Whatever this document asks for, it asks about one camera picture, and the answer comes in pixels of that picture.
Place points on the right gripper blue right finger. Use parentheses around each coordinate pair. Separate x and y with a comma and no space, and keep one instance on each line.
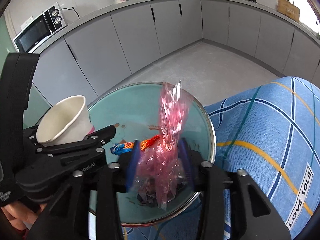
(183,153)

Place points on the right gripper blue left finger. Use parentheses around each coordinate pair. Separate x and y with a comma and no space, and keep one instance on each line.
(132,166)

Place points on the red orange plastic bag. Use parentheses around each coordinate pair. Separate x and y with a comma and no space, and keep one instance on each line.
(149,142)

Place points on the pink clear plastic bag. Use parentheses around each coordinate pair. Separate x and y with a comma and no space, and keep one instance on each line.
(161,160)

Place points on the white paper cup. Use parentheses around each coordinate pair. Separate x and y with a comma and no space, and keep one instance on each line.
(67,121)

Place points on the blue orange snack wrapper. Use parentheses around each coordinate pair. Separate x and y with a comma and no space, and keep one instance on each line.
(120,148)

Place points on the left hand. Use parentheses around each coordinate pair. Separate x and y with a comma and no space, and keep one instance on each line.
(19,215)

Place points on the blue plaid tablecloth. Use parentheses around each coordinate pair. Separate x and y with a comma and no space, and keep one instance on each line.
(272,132)

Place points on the grey lower cabinets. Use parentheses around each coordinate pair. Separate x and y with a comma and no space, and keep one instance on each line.
(98,51)

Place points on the white microwave oven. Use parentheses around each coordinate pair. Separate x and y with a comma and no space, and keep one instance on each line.
(40,29)

